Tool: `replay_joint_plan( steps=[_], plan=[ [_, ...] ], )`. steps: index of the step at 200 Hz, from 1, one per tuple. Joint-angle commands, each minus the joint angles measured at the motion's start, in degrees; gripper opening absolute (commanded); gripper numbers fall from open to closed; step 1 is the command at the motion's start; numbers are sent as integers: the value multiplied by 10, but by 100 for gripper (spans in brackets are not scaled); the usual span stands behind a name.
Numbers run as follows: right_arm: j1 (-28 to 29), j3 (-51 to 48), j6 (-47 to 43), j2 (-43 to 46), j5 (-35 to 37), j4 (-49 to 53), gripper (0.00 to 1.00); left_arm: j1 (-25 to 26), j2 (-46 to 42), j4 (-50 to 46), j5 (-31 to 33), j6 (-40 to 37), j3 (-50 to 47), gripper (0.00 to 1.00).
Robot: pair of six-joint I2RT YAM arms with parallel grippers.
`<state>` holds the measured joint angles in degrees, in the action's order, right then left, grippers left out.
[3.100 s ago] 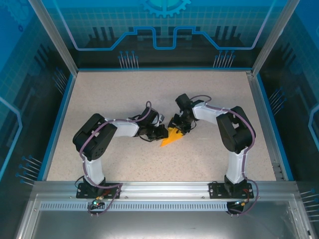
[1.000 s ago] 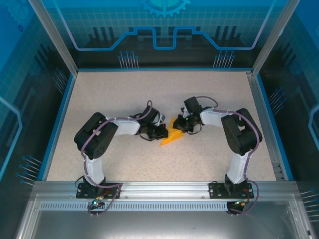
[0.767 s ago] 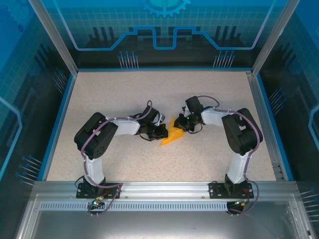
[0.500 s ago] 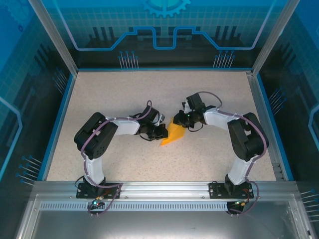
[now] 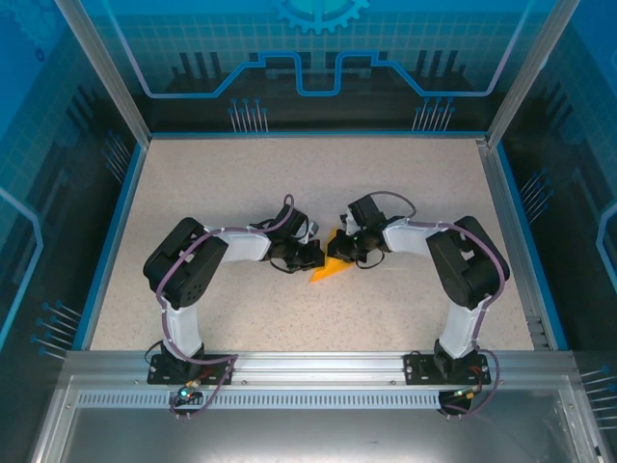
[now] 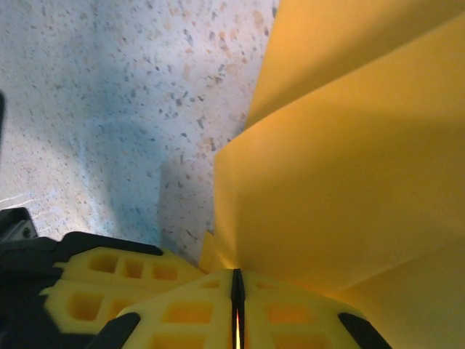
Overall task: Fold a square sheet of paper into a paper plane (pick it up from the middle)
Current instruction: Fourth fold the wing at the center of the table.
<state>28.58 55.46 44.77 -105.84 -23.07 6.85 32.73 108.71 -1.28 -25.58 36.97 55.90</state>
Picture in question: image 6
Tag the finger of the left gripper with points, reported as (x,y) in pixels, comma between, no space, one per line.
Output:
(120,254)
(105,291)

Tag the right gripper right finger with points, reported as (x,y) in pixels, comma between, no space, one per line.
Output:
(290,316)

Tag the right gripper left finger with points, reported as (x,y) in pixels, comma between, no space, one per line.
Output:
(189,316)

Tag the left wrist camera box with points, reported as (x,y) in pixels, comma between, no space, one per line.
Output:
(1,123)

